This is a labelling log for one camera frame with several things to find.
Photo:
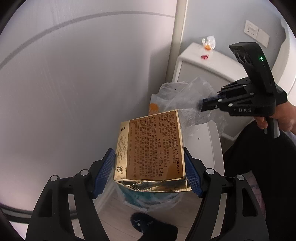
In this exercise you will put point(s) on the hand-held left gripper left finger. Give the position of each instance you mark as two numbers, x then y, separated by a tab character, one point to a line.
104	172

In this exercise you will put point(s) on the small red wrapper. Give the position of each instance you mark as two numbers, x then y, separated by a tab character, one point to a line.
204	57

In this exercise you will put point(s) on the white wall switch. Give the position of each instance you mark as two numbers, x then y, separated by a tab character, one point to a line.
263	37

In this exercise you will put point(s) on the gold cardboard box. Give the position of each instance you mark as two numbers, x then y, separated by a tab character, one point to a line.
150	148

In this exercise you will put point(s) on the orange packet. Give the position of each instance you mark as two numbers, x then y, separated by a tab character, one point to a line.
153	108

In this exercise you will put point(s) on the white nightstand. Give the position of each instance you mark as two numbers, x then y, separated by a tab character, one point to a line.
196	69

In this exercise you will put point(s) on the white wall socket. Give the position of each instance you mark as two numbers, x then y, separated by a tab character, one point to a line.
251	28

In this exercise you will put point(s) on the clear plastic wrapper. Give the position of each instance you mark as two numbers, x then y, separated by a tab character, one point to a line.
208	41

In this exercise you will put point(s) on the white vertical trim strip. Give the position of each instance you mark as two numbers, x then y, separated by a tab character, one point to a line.
178	34

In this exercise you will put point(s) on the grey-purple fleece cloth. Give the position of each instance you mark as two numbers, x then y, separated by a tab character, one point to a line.
256	190

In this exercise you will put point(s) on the black slipper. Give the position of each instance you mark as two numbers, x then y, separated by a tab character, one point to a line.
150	226

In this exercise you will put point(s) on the clear plastic trash bag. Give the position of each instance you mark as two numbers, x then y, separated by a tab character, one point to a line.
175	97

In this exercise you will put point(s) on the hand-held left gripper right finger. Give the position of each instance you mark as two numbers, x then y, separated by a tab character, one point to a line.
193	176

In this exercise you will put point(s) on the person's right hand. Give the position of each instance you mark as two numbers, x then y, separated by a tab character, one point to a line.
285	115

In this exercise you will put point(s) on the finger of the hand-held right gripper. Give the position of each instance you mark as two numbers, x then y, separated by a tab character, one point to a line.
240	89
215	107

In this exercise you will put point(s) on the person's dark trouser leg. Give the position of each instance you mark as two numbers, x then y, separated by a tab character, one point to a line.
242	150

